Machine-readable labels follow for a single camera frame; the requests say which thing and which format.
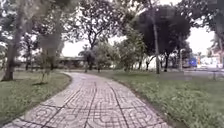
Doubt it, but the group of trees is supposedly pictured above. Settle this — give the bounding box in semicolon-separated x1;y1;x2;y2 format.
0;0;224;83

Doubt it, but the blue sign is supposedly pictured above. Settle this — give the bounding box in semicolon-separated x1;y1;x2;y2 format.
188;58;198;68

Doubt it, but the low building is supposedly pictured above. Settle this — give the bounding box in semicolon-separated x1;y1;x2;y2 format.
58;55;86;70

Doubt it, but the patterned paving tile path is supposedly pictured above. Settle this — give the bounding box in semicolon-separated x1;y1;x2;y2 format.
2;71;174;128

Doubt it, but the grass lawn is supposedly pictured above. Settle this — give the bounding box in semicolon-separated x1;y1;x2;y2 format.
87;69;224;128
0;69;72;127

